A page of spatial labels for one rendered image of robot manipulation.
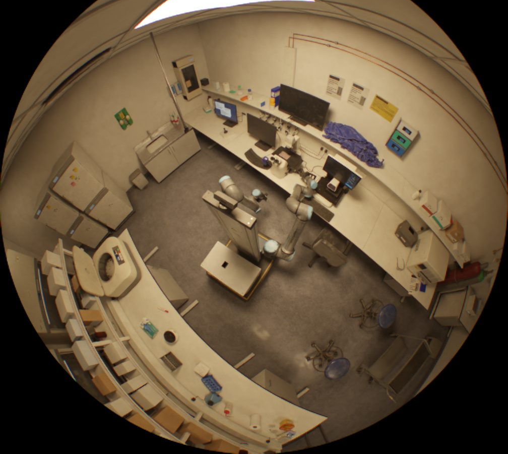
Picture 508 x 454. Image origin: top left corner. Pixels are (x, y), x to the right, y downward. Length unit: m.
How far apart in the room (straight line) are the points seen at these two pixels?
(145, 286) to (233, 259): 1.11
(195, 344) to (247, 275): 0.96
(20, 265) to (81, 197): 2.04
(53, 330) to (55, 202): 2.11
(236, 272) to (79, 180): 2.73
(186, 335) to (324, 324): 1.93
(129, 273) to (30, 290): 2.55
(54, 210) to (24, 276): 1.47
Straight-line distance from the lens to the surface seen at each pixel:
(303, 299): 2.66
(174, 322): 1.99
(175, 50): 3.68
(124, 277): 2.01
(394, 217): 2.75
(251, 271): 1.74
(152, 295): 2.09
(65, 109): 3.48
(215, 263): 1.81
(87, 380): 3.60
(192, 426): 2.07
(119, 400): 1.81
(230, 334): 2.76
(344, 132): 2.17
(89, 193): 3.28
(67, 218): 3.63
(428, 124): 2.15
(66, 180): 3.13
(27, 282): 4.02
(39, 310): 3.80
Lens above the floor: 2.58
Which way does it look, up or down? 62 degrees down
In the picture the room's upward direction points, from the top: 6 degrees counter-clockwise
